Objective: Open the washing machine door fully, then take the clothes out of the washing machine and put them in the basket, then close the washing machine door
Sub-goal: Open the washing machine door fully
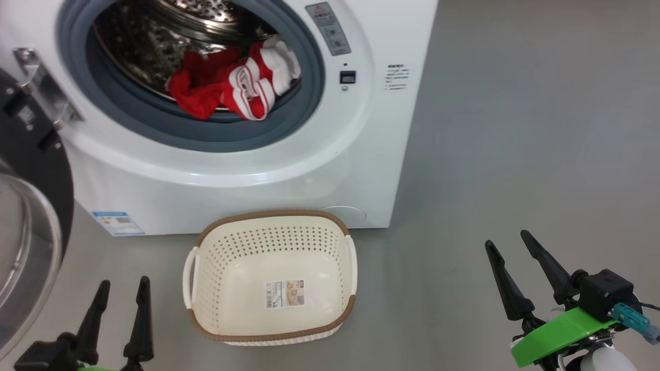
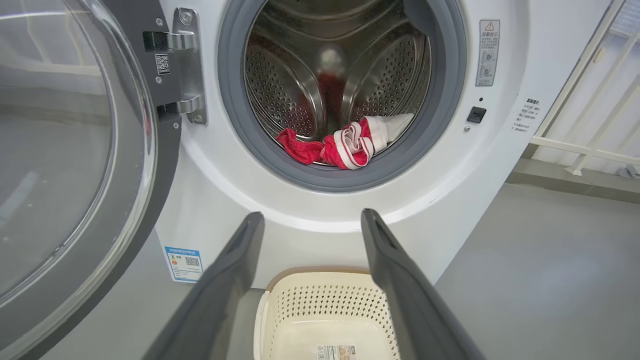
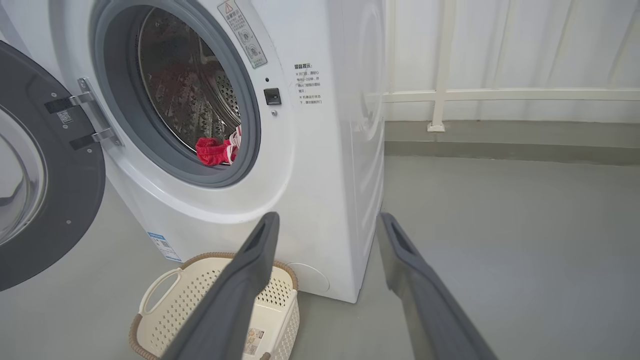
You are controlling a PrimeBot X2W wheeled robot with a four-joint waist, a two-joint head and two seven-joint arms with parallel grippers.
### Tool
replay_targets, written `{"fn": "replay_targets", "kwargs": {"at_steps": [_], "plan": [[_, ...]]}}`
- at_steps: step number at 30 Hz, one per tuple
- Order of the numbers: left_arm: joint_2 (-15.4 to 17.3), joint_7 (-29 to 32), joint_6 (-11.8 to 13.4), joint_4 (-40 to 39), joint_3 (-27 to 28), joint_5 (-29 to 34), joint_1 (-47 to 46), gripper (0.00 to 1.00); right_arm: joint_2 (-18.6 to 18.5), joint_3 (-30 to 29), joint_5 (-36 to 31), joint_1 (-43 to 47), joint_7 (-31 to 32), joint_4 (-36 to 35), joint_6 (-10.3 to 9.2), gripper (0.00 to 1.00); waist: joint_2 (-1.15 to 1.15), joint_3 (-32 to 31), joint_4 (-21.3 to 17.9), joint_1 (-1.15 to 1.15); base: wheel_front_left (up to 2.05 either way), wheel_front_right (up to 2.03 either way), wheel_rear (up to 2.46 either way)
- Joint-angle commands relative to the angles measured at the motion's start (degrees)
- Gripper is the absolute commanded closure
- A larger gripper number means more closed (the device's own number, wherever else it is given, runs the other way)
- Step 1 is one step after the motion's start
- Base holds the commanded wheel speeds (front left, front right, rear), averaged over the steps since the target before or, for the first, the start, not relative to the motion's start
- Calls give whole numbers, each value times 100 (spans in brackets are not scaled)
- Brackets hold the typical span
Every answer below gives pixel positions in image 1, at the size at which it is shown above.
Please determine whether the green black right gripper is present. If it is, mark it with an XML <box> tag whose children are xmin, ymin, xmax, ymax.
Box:
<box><xmin>485</xmin><ymin>230</ymin><xmax>617</xmax><ymax>371</ymax></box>

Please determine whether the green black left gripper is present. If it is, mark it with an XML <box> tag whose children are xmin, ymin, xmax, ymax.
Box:
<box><xmin>14</xmin><ymin>276</ymin><xmax>155</xmax><ymax>371</ymax></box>

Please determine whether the black round glass washer door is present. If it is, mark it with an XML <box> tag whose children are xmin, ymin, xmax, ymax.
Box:
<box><xmin>0</xmin><ymin>67</ymin><xmax>74</xmax><ymax>361</ymax></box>

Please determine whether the plain red garment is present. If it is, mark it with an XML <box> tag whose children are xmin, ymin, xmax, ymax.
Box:
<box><xmin>166</xmin><ymin>46</ymin><xmax>240</xmax><ymax>121</ymax></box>

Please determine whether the red and white striped garment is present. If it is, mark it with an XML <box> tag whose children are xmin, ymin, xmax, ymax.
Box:
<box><xmin>221</xmin><ymin>35</ymin><xmax>301</xmax><ymax>121</ymax></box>

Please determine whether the printed label sticker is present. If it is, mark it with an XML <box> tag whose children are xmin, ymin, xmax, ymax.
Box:
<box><xmin>265</xmin><ymin>280</ymin><xmax>305</xmax><ymax>309</ymax></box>

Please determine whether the cream basket with brown rim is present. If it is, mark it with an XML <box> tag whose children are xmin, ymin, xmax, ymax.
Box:
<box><xmin>183</xmin><ymin>210</ymin><xmax>358</xmax><ymax>346</ymax></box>

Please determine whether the white front-load washing machine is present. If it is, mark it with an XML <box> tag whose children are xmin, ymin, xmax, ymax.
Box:
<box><xmin>0</xmin><ymin>0</ymin><xmax>439</xmax><ymax>237</ymax></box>

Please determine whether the metal door hinge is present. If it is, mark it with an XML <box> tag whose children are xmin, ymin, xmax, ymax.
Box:
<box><xmin>13</xmin><ymin>47</ymin><xmax>83</xmax><ymax>129</ymax></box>

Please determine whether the blue energy label sticker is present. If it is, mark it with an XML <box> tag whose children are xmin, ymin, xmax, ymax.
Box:
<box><xmin>92</xmin><ymin>211</ymin><xmax>146</xmax><ymax>237</ymax></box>

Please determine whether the round white filter cover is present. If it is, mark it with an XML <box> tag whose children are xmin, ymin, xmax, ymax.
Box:
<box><xmin>320</xmin><ymin>206</ymin><xmax>367</xmax><ymax>227</ymax></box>

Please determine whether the small black text sticker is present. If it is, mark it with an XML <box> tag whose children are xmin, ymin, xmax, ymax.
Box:
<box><xmin>384</xmin><ymin>64</ymin><xmax>411</xmax><ymax>92</ymax></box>

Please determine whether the grey warning sticker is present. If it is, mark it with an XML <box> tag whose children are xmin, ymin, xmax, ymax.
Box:
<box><xmin>305</xmin><ymin>2</ymin><xmax>352</xmax><ymax>56</ymax></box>

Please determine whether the teal cable connector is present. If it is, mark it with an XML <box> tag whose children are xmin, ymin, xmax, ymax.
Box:
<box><xmin>613</xmin><ymin>302</ymin><xmax>660</xmax><ymax>345</ymax></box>

